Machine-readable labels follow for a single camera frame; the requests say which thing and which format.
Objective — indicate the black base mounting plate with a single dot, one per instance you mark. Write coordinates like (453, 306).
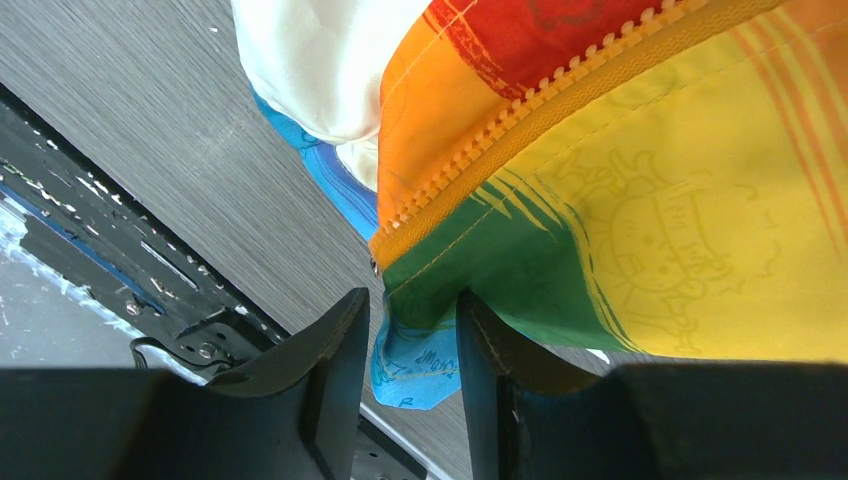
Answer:
(113, 253)

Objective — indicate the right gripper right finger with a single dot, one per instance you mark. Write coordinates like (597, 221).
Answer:
(532, 415)

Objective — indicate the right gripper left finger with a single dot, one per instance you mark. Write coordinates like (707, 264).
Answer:
(290, 413)

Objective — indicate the rainbow striped zip jacket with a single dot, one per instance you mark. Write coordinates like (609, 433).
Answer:
(656, 177)

